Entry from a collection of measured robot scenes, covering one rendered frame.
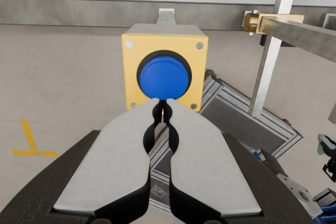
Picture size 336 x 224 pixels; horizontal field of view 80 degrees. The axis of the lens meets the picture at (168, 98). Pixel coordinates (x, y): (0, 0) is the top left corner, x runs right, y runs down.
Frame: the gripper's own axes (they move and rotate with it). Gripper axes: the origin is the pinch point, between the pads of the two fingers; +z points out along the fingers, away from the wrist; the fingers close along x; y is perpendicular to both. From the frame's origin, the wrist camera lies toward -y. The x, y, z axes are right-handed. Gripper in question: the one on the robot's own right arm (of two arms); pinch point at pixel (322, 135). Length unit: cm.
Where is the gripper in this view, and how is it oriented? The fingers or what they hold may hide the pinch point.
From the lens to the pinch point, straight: 88.9
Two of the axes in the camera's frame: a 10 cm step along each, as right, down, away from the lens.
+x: 10.0, 0.2, 0.1
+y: -0.3, 8.9, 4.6
